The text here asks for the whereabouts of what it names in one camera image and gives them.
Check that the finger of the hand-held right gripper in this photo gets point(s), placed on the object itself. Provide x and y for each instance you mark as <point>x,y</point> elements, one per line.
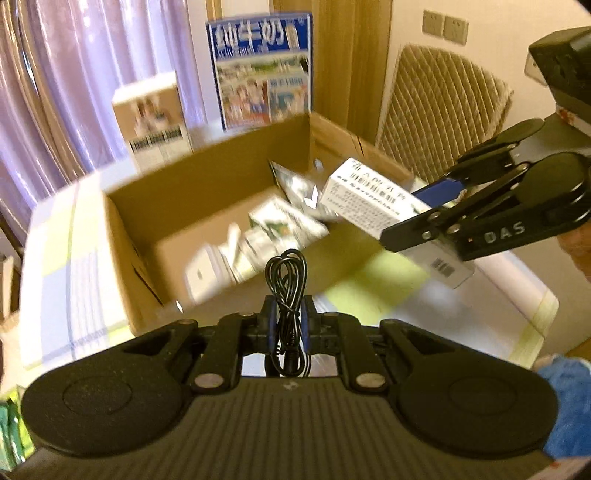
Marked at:
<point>415,230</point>
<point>441,191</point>

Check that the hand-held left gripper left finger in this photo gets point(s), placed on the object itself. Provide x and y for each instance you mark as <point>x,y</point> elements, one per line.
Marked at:
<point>270,323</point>

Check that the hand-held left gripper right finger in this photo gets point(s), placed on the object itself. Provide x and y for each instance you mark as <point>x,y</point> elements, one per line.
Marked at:
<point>306,325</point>

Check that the white medicine box black print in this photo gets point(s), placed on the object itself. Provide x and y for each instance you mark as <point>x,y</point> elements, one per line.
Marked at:
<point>364,198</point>

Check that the white green medicine box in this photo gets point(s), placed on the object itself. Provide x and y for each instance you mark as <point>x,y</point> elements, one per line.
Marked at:
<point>286,221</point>

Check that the silver foil bag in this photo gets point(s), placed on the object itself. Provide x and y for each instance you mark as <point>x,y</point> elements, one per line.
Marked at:
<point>291,182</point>

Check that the brown cardboard box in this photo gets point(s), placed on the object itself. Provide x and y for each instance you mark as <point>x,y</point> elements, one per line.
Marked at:
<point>138,240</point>

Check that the person's right hand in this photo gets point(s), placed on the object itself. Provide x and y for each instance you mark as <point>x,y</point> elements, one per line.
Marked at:
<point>577,256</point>

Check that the chair with quilted brown cover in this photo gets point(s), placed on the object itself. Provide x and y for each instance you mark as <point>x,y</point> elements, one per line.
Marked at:
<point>438,106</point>

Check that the checkered tablecloth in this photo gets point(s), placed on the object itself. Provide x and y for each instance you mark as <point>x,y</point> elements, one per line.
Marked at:
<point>69,286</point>

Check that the blue printed milk carton box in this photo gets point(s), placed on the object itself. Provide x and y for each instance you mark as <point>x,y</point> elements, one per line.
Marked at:
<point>261,69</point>

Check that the white printed carton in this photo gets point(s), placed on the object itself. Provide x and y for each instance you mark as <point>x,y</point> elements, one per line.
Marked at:
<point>152,120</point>

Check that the stack of green tissue packs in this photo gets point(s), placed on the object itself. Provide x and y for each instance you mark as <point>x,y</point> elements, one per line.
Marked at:
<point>14,429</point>

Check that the purple curtain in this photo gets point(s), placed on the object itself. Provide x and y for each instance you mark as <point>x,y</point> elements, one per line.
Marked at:
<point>69,92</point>

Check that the beige wall socket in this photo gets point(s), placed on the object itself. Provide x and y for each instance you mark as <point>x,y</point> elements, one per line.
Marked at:
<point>434,22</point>
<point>456,30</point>

